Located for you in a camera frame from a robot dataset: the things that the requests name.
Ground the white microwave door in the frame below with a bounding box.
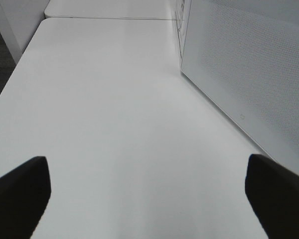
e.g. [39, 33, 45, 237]
[181, 0, 299, 175]

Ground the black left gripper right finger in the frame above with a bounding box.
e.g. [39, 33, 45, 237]
[245, 154, 299, 239]

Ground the white microwave oven body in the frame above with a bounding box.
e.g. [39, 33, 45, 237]
[174, 0, 192, 60]

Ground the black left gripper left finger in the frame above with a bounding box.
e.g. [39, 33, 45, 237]
[0, 156, 51, 239]

